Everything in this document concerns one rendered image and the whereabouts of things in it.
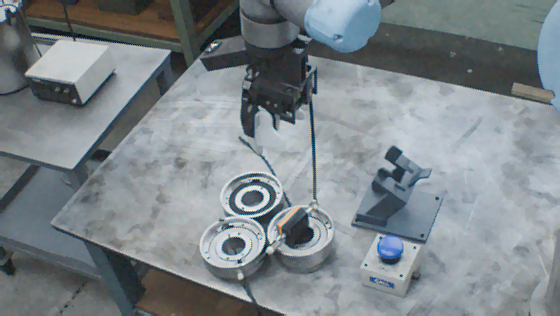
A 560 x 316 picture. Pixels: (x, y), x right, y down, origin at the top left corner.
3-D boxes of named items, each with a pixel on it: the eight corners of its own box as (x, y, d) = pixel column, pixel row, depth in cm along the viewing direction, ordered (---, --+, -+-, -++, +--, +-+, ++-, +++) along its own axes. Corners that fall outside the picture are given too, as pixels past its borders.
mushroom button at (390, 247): (373, 270, 106) (372, 250, 102) (383, 251, 108) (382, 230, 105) (398, 278, 104) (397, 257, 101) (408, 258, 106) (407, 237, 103)
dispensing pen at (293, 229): (257, 285, 106) (325, 215, 115) (252, 268, 103) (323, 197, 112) (246, 278, 107) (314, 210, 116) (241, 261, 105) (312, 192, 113)
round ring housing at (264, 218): (230, 188, 126) (225, 171, 124) (289, 187, 124) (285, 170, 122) (220, 233, 119) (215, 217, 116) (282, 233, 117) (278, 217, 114)
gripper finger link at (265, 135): (279, 175, 103) (282, 123, 98) (243, 161, 105) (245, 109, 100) (288, 163, 106) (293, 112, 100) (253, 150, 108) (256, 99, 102)
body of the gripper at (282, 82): (293, 130, 97) (291, 61, 88) (238, 110, 100) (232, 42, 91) (318, 95, 102) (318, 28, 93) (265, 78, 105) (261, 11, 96)
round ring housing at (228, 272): (201, 241, 118) (195, 225, 115) (262, 226, 119) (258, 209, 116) (210, 290, 110) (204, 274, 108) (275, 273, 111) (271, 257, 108)
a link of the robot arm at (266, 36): (228, 15, 88) (260, -18, 93) (231, 43, 92) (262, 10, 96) (281, 31, 86) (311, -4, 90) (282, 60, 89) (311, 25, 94)
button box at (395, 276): (361, 285, 107) (359, 266, 104) (379, 251, 111) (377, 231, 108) (410, 301, 104) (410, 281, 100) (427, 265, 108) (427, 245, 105)
